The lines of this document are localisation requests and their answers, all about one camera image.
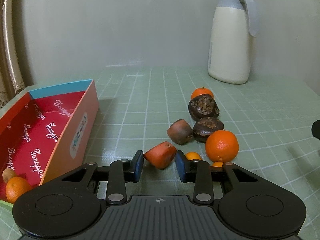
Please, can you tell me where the small kumquat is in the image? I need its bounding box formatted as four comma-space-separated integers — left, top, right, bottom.
185, 152, 202, 160
212, 161, 223, 168

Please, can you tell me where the red strawberry-like fruit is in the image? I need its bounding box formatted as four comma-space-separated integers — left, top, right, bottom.
144, 141, 177, 170

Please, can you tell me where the dark red round fruit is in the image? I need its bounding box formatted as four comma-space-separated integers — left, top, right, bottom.
167, 119, 193, 145

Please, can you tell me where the dark mangosteen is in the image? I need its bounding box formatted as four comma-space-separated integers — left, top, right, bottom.
193, 117, 224, 142
188, 94, 220, 121

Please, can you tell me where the large front orange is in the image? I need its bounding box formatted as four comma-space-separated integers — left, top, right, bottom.
6, 177, 32, 204

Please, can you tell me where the brown kiwi fruit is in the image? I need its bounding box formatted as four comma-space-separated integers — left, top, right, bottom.
2, 168, 17, 184

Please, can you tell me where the green grid table mat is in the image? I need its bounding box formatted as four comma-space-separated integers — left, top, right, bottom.
0, 65, 320, 240

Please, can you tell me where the colourful cardboard box tray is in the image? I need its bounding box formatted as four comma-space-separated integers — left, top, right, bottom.
0, 79, 100, 205

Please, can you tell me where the white thermos jug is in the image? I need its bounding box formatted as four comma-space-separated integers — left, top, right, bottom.
208, 0, 258, 84

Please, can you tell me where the beige satin curtain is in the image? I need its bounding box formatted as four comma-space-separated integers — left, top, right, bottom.
1, 0, 25, 107

